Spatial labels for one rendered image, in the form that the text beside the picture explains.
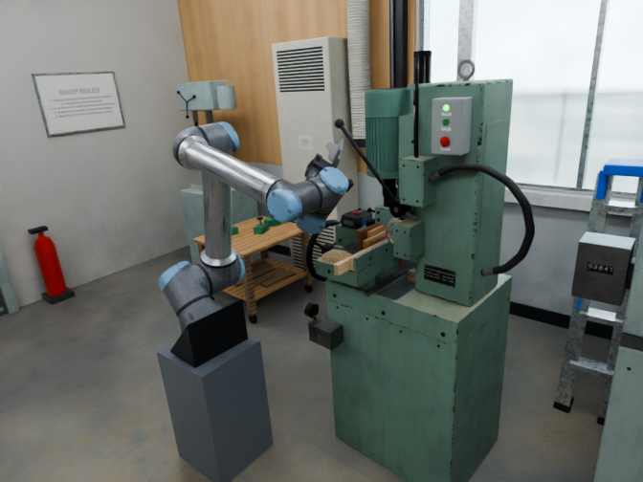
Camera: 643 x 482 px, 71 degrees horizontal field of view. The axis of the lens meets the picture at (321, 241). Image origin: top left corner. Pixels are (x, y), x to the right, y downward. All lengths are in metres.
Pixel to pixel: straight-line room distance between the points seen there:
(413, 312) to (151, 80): 3.56
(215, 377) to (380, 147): 1.05
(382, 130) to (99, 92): 3.08
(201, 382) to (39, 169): 2.74
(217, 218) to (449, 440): 1.18
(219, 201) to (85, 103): 2.65
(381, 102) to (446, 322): 0.77
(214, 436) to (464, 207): 1.28
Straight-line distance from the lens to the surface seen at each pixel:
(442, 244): 1.58
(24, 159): 4.13
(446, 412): 1.75
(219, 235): 1.86
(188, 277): 1.91
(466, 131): 1.42
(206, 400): 1.86
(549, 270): 3.12
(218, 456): 2.04
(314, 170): 1.50
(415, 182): 1.47
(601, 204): 2.23
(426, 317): 1.58
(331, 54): 3.22
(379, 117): 1.65
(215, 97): 3.83
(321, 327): 1.85
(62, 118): 4.21
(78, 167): 4.28
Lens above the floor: 1.56
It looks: 20 degrees down
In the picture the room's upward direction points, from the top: 4 degrees counter-clockwise
